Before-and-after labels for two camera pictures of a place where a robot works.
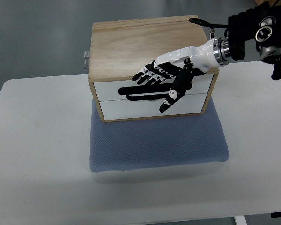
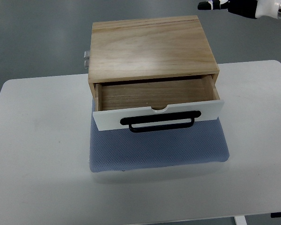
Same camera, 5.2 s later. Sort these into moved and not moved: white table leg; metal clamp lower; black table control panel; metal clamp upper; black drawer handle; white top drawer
Moved: black drawer handle; white top drawer
Not moved: black table control panel; white table leg; metal clamp upper; metal clamp lower
